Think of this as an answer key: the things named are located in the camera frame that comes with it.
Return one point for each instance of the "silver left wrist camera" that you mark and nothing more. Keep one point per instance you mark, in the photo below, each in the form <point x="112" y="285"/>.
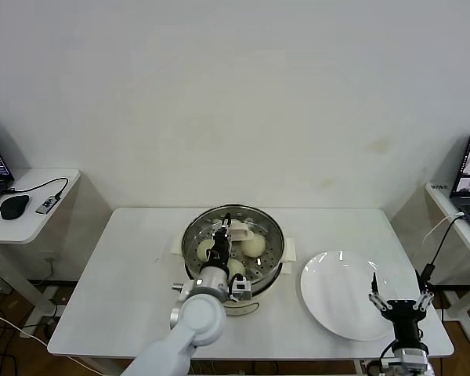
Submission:
<point x="241" y="290"/>

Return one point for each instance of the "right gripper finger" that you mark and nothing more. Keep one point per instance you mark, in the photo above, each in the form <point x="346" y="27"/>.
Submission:
<point x="378" y="299"/>
<point x="424" y="299"/>

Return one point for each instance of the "black computer mouse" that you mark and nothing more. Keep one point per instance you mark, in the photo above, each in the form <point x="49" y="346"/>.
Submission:
<point x="12" y="207"/>

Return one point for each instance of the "white round plate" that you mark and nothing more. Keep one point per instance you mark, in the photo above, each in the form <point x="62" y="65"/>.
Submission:
<point x="337" y="293"/>

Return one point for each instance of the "stainless steel steamer basket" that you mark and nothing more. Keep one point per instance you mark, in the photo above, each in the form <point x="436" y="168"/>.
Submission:
<point x="264" y="280"/>

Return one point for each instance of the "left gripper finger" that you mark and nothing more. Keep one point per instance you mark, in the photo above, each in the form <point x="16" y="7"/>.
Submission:
<point x="221" y="231"/>
<point x="227" y="221"/>

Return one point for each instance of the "round glass pot lid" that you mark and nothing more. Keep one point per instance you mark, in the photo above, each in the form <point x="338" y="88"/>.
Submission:
<point x="243" y="233"/>

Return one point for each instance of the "white electric cooker pot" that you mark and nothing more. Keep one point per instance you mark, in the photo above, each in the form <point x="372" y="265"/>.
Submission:
<point x="290" y="250"/>

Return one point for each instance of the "grey usb hub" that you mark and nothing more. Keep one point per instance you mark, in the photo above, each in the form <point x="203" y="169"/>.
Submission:
<point x="47" y="204"/>

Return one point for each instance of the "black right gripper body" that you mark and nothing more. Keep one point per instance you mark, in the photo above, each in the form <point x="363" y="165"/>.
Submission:
<point x="403" y="317"/>

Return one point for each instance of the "white steamed baozi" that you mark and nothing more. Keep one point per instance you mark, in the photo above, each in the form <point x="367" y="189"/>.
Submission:
<point x="237" y="267"/>
<point x="255" y="247"/>
<point x="203" y="250"/>

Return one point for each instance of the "white side table with mouse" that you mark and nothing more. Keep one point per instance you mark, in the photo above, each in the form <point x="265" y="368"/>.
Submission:
<point x="43" y="227"/>

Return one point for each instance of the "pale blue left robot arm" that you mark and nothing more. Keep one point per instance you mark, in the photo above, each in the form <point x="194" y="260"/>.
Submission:
<point x="199" y="321"/>

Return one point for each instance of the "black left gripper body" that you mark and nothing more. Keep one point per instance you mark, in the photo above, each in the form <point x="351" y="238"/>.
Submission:
<point x="219" y="250"/>

